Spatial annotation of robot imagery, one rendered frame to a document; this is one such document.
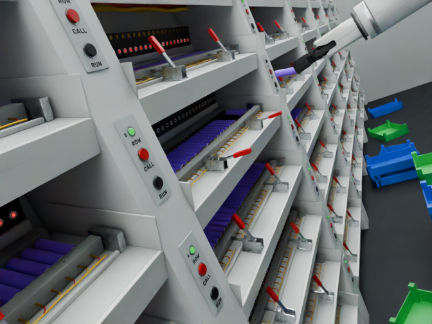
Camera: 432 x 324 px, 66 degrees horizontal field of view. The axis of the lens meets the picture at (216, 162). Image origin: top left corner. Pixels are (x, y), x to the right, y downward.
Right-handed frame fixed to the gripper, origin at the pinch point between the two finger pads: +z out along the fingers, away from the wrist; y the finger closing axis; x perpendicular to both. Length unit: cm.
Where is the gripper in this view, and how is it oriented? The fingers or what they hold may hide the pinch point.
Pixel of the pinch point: (302, 63)
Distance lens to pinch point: 92.6
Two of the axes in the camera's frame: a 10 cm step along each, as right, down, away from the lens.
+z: -7.4, 4.3, 5.3
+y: -3.8, 3.8, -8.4
